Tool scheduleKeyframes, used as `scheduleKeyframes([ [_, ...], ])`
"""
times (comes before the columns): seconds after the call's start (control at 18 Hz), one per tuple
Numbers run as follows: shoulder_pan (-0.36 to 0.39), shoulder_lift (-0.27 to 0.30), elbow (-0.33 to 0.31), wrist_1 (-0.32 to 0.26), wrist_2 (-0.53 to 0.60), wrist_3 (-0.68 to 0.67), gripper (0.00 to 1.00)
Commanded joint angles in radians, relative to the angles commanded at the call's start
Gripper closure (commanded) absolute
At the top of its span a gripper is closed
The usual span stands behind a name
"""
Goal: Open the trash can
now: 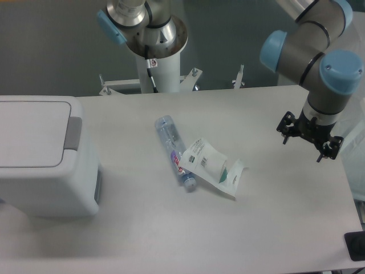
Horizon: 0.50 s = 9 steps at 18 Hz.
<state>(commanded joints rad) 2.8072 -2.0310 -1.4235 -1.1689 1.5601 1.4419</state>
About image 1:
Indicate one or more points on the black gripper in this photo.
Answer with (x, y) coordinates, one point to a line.
(319, 135)

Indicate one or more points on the white push-lid trash can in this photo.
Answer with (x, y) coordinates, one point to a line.
(49, 166)

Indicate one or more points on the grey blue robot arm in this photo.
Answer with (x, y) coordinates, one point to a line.
(156, 37)

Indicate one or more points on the translucent plastic covered box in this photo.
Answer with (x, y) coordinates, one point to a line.
(352, 156)

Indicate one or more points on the white plastic packaging bag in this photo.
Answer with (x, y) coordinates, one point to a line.
(203, 160)

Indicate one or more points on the black device at table corner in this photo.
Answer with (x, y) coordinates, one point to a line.
(355, 245)

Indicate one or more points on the clear plastic water bottle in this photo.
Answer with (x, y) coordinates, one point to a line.
(174, 147)

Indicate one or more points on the silver clamp screw handle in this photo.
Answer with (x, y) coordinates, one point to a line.
(238, 82)

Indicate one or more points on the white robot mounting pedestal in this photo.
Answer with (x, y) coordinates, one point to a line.
(161, 75)

